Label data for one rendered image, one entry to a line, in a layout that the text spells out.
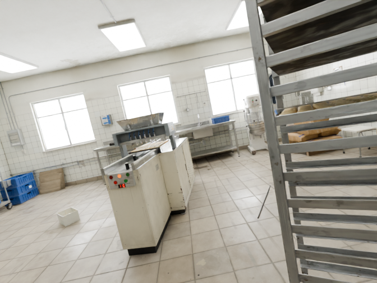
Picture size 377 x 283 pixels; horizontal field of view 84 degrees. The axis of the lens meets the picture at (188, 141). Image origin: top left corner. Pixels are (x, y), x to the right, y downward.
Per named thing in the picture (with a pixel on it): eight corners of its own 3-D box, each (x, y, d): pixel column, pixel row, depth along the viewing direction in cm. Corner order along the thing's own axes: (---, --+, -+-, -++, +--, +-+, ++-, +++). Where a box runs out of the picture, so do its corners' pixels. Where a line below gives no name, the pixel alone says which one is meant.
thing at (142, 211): (147, 220, 270) (131, 153, 259) (173, 217, 264) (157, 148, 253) (124, 258, 201) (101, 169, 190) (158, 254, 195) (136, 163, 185)
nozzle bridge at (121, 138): (128, 155, 294) (123, 131, 290) (178, 145, 283) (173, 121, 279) (118, 160, 261) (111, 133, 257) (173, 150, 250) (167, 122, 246)
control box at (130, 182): (111, 188, 192) (108, 174, 190) (136, 184, 188) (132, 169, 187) (110, 190, 188) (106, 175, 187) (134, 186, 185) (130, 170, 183)
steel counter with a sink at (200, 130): (102, 185, 496) (89, 135, 481) (111, 177, 565) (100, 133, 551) (241, 156, 501) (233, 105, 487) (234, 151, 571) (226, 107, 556)
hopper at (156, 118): (128, 130, 286) (125, 120, 285) (166, 122, 278) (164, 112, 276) (118, 132, 258) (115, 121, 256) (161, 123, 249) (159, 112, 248)
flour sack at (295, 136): (281, 140, 480) (280, 132, 478) (298, 136, 483) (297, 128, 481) (302, 143, 409) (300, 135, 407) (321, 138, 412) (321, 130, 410)
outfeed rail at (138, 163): (175, 139, 379) (174, 135, 379) (176, 138, 379) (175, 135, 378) (132, 170, 183) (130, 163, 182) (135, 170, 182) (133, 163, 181)
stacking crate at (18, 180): (18, 182, 536) (16, 175, 534) (35, 179, 539) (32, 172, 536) (-1, 190, 477) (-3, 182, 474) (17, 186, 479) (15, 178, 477)
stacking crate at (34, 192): (24, 197, 543) (22, 190, 540) (39, 194, 542) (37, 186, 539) (4, 207, 483) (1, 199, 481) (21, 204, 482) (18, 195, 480)
